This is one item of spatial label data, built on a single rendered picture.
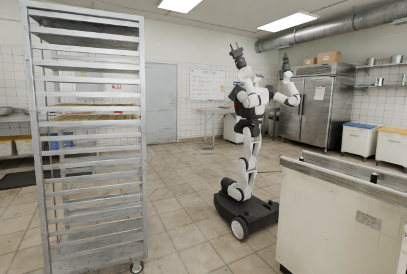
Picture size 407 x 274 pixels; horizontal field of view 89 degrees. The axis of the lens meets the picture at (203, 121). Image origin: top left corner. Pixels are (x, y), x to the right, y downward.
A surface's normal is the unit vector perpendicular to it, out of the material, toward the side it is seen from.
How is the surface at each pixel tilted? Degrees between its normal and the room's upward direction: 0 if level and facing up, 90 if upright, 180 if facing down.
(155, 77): 90
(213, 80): 90
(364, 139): 92
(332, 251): 90
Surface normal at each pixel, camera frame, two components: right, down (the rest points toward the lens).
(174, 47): 0.47, 0.14
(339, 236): -0.83, 0.06
